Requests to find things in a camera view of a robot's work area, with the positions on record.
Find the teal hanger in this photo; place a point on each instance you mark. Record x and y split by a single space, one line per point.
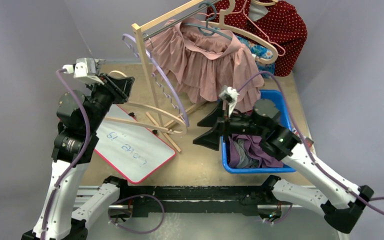
206 29

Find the red polka dot dress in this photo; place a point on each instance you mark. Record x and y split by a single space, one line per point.
284 26

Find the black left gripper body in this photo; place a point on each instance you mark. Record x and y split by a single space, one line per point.
104 96

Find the pink wire hanger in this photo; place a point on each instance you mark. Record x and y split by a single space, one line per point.
240 17

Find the wooden clothes rack frame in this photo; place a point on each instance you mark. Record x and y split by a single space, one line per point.
147 69

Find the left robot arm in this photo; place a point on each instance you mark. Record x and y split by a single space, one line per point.
80 116

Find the blue floral garment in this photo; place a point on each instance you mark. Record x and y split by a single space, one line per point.
260 52

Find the red-edged whiteboard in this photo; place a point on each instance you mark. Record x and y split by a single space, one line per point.
132 150

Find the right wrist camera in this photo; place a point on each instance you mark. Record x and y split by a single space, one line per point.
230 95

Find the cream wooden hanger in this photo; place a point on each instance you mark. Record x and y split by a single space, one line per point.
148 112
230 10

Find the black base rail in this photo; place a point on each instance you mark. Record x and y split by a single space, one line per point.
248 200

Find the pink pleated skirt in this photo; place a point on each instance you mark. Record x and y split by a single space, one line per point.
200 65

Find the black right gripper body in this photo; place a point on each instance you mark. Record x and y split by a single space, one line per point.
223 124

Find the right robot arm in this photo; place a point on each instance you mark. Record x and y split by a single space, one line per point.
340 201

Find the cream wooden hanger rear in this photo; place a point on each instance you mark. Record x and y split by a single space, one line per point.
230 10

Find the purple pleated skirt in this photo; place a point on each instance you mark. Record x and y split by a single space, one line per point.
245 152

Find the blue plastic bin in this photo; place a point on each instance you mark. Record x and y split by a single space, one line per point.
276 97

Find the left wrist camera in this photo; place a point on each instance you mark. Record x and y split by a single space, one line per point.
85 70

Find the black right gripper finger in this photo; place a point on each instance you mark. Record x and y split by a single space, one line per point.
210 139
214 117

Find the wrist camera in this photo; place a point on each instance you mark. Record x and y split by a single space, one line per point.
85 70
230 95

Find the metal rack rod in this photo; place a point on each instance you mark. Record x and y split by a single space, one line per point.
175 21

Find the cream wooden hanger front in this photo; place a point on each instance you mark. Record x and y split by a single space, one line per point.
148 112

